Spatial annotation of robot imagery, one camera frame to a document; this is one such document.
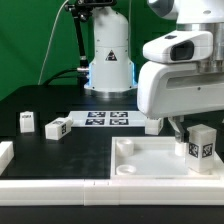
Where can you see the white marker base plate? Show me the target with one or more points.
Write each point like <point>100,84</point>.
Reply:
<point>107,118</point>

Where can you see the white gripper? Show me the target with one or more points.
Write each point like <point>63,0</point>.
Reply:
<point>170,82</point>

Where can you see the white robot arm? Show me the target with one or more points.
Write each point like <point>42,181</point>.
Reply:
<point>203,15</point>

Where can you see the white square tabletop tray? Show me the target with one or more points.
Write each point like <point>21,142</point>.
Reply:
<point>154,158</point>

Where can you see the white U-shaped fence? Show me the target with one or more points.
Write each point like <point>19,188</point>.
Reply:
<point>112,192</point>

